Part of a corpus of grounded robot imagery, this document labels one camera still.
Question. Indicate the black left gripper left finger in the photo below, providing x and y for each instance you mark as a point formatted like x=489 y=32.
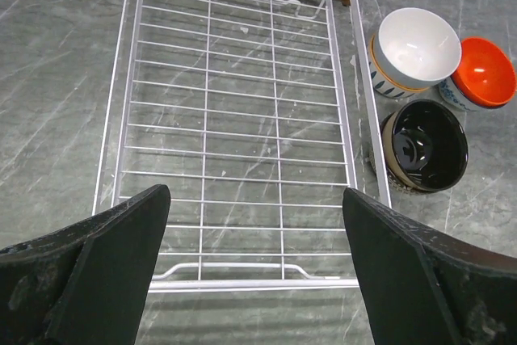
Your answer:
x=86 y=283

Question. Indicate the black glazed patterned bowl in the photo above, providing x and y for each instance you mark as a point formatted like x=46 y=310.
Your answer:
x=425 y=147

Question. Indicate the orange bowl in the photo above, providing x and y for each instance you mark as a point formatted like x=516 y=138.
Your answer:
x=485 y=74

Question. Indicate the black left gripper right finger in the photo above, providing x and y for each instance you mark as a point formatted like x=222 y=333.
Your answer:
x=422 y=286

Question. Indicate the white wire dish rack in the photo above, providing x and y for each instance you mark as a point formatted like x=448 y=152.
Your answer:
x=251 y=112

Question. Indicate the white bowl with leaf pattern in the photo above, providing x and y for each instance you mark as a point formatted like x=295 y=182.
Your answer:
x=384 y=85

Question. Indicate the blue patterned white bowl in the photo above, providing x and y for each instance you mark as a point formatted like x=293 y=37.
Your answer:
x=451 y=94

